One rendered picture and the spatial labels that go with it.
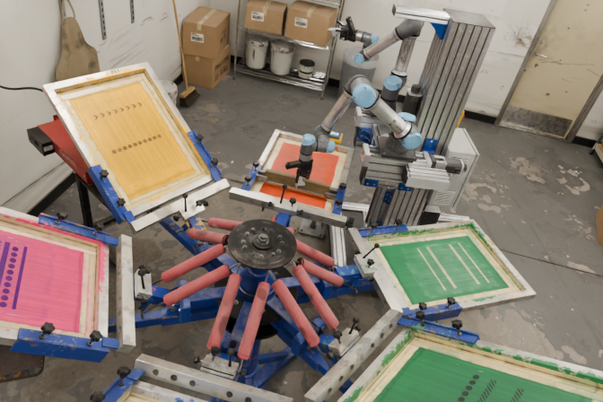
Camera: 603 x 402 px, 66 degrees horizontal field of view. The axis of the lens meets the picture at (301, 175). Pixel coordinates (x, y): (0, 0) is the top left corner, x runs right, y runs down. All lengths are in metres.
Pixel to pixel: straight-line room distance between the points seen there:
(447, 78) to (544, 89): 3.84
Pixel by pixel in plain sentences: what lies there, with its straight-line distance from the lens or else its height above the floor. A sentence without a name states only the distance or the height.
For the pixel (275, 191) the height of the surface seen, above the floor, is 0.95.
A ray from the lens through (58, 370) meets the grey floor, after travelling 3.29.
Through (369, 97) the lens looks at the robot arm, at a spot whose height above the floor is 1.68.
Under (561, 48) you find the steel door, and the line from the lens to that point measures 6.56.
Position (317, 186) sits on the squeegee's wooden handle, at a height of 1.04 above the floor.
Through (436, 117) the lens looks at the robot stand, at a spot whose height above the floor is 1.44.
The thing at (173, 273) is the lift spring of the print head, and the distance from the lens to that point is 2.12.
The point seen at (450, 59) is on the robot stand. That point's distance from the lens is 2.90.
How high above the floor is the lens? 2.74
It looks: 36 degrees down
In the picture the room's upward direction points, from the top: 11 degrees clockwise
